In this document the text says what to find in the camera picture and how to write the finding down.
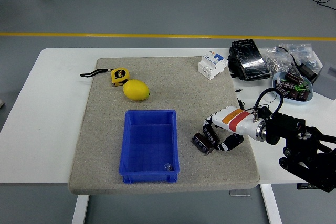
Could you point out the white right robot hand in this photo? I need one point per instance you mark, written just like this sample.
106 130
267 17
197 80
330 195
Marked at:
236 121

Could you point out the blue plastic box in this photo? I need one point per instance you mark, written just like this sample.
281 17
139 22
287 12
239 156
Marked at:
147 142

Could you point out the grey box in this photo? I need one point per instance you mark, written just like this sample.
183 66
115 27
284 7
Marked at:
326 79

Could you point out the black ribbed case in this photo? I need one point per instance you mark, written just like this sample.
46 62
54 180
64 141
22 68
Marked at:
233 66

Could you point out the grey-brown mat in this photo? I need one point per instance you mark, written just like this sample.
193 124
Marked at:
183 98

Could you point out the white circuit breaker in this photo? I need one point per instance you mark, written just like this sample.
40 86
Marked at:
211 64

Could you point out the black cracked-screen phone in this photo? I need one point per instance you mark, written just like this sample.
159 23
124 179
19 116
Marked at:
249 53

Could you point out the clear acrylic piece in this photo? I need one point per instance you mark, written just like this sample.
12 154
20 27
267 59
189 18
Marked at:
240 193

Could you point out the clear bag of metal nuts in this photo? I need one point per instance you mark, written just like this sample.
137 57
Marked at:
275 61

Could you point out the light blue bowl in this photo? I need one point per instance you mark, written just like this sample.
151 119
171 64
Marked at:
308 99

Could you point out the small metal nut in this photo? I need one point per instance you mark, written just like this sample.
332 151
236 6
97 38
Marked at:
167 167

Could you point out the black power adapter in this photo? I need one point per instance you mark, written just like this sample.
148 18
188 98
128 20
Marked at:
308 72

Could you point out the white table leg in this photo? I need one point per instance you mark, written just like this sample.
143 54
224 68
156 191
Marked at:
80 209
271 205

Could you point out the clear bag of blue parts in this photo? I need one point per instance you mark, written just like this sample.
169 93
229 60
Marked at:
304 53

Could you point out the yellow lemon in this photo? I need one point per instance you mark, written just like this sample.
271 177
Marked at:
136 90

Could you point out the yellow tape measure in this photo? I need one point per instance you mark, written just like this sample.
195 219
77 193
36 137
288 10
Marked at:
120 75

